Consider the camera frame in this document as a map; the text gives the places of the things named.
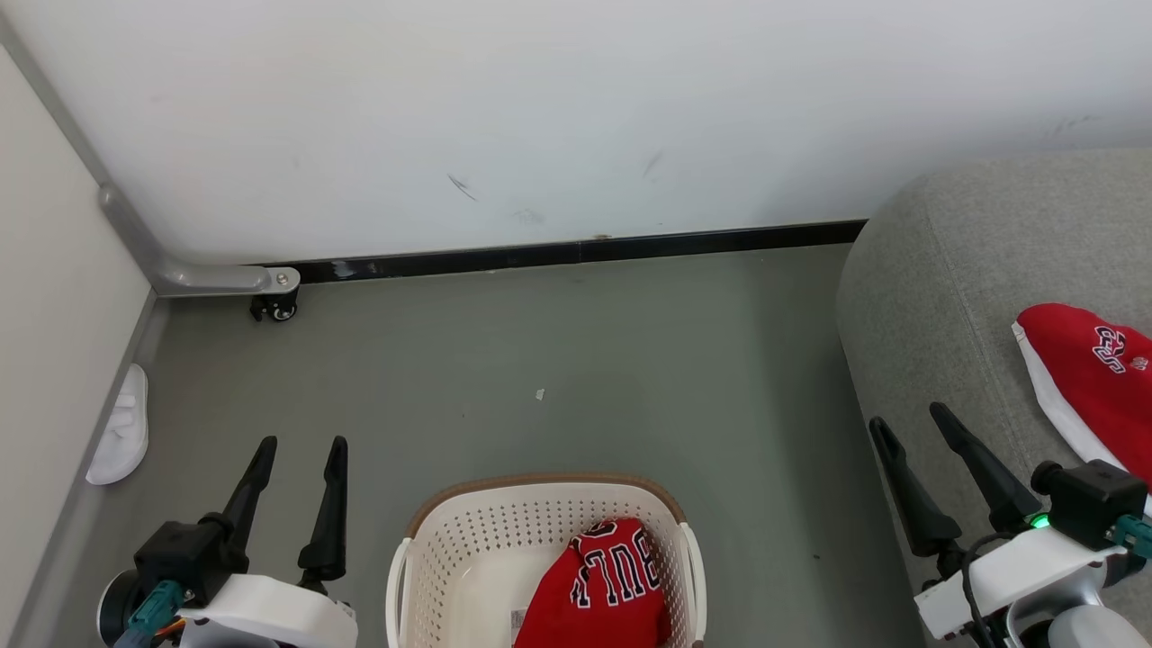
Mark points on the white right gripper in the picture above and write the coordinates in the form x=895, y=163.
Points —
x=1026, y=567

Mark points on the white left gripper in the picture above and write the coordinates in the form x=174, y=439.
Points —
x=270, y=616

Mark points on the red shorts with white trim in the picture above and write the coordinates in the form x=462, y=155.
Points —
x=1089, y=387

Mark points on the red Bulls basketball jersey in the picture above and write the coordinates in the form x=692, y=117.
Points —
x=603, y=585

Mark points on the cream plastic laundry basket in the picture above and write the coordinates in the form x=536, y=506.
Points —
x=477, y=558

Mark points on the white slipper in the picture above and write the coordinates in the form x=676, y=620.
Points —
x=126, y=441

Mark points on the grey fabric sofa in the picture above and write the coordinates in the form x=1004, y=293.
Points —
x=945, y=315

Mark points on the black caster wheel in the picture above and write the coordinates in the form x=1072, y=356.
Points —
x=277, y=309

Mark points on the white barcode label sticker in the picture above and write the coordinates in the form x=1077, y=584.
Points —
x=517, y=619

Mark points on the black baseboard strip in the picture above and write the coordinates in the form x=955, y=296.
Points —
x=558, y=254

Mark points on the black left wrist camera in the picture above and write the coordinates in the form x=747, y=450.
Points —
x=184, y=558

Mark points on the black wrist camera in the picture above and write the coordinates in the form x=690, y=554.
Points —
x=184, y=558
x=1093, y=499

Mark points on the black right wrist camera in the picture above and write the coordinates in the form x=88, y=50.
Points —
x=1093, y=499

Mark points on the grey metal frame leg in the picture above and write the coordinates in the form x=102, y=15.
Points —
x=198, y=277

